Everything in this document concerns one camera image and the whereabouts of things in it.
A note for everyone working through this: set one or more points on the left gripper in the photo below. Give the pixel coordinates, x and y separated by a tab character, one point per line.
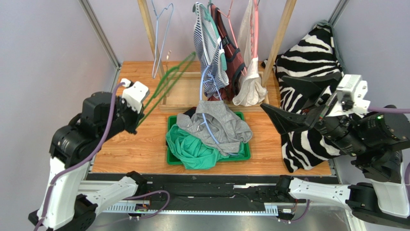
137	116

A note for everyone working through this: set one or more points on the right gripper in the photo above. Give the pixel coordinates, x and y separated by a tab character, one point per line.
314	116

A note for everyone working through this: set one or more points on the navy maroon tank top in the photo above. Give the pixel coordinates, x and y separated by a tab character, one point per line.
190	112

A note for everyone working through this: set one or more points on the green tank top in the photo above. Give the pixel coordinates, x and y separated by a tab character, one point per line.
191	151

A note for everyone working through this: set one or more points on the grey tank top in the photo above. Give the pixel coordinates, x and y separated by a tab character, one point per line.
217	126

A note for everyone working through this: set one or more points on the green velvet hanger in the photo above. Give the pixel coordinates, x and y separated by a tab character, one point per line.
165	85

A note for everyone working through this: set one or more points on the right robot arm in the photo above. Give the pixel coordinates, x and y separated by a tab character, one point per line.
384	200

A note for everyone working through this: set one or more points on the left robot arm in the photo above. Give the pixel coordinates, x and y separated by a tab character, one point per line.
66	209

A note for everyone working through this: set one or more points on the white tank top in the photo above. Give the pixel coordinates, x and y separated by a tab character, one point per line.
251	90

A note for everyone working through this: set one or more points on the maroon printed tank top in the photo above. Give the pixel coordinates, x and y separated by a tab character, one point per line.
234	59

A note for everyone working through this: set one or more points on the blue striped tank top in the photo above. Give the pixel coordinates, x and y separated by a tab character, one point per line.
212	83

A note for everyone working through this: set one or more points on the pink plastic hanger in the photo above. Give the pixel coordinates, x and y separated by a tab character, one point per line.
254	28

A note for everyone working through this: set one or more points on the teal plastic hanger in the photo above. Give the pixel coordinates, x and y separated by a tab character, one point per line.
207	41

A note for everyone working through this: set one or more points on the wooden clothes rack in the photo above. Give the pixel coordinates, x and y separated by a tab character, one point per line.
179	100

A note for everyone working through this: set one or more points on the zebra print blanket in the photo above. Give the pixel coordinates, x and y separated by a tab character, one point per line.
315	55

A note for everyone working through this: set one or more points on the green plastic tray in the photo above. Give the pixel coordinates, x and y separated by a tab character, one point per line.
173	160

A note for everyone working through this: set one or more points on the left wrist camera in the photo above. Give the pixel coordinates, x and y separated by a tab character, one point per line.
134	94

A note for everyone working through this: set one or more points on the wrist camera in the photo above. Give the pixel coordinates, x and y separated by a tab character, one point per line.
348	97
134	94

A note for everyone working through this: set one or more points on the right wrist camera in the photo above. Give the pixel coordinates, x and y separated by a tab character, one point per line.
348	97

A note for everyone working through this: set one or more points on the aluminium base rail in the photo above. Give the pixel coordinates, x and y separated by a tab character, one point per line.
221	203

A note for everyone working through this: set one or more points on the thin pink wire hanger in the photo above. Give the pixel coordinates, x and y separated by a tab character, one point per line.
228	17

